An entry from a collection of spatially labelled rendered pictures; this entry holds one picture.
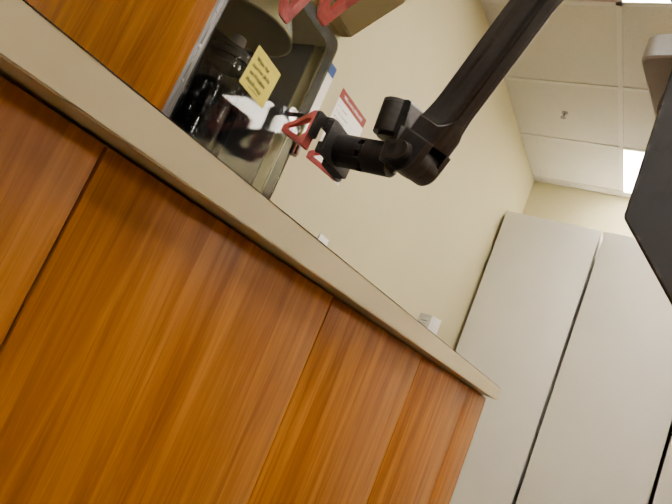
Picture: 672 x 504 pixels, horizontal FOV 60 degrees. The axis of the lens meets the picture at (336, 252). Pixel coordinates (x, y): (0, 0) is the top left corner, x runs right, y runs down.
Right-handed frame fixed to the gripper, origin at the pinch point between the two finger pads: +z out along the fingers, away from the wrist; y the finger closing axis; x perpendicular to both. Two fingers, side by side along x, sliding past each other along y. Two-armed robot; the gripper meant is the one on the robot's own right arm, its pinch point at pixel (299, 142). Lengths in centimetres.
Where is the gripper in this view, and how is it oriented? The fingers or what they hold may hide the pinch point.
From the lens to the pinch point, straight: 107.0
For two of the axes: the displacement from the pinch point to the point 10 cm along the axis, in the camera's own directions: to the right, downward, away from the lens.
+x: -3.9, 9.0, -1.8
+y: -4.2, -3.5, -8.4
